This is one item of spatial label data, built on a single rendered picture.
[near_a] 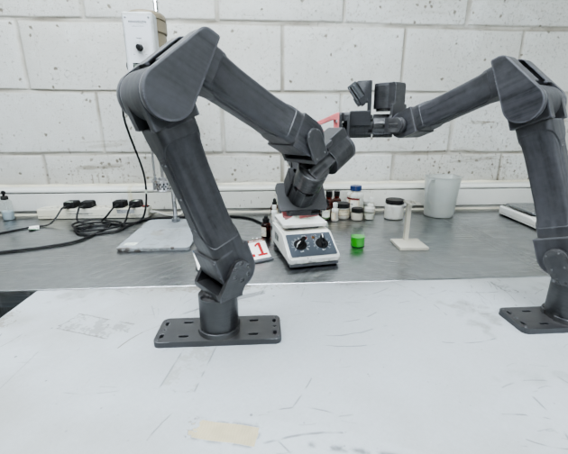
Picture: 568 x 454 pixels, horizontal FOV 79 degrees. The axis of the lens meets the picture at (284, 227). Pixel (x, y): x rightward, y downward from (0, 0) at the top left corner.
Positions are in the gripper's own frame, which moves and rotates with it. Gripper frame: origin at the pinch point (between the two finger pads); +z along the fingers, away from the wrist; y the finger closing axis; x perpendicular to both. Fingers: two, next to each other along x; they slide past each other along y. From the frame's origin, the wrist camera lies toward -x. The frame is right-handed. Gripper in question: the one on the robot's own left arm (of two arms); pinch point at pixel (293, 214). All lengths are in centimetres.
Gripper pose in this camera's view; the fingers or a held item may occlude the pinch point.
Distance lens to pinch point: 79.2
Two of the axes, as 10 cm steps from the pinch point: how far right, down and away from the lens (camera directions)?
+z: -1.7, 4.1, 9.0
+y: -9.8, 0.6, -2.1
